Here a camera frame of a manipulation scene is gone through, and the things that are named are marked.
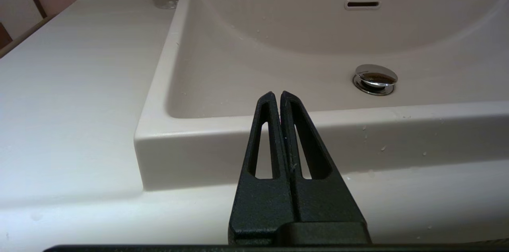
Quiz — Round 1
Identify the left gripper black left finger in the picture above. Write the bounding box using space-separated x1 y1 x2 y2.
229 91 295 245

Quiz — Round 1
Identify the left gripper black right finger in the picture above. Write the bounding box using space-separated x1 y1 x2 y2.
280 91 365 223

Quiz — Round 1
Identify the beige sink basin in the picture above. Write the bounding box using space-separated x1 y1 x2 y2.
134 0 509 192

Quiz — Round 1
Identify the chrome drain stopper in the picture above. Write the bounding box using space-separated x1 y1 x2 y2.
352 64 398 96

